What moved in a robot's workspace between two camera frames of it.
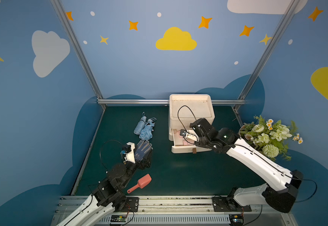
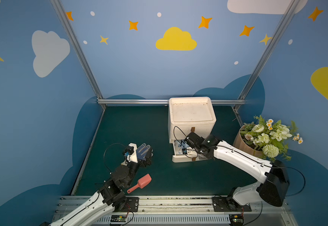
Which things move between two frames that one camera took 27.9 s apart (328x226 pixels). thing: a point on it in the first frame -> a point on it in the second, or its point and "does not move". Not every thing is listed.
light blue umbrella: x=146 y=133 -> x=181 y=143
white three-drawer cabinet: x=184 y=109 does not move
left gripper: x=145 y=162 does not move
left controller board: x=118 y=218 does not move
